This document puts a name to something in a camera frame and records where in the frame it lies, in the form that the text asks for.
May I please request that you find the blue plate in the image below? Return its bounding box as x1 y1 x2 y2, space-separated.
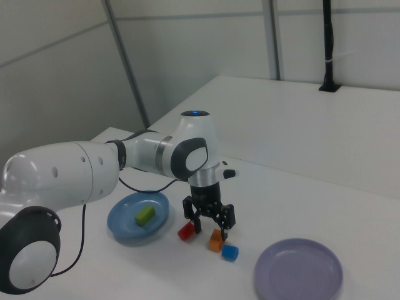
106 191 171 243

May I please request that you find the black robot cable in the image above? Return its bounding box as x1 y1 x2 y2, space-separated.
49 128 188 278

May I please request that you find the grey partition post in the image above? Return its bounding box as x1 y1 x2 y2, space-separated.
102 0 151 129
267 0 286 81

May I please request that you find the green block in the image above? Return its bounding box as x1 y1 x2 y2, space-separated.
134 205 156 226

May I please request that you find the orange block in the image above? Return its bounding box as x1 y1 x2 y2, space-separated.
208 228 223 253

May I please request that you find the purple plate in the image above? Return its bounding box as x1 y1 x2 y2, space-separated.
253 237 344 300

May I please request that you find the red cylinder block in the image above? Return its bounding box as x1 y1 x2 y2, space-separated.
177 222 195 241

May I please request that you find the white cable tie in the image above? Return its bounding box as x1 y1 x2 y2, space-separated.
324 51 356 64

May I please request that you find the blue block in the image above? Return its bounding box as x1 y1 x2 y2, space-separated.
221 244 240 263

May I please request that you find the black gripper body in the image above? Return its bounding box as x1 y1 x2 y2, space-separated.
189 183 223 217

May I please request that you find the black stand with pole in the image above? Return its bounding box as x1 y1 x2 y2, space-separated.
318 0 341 93

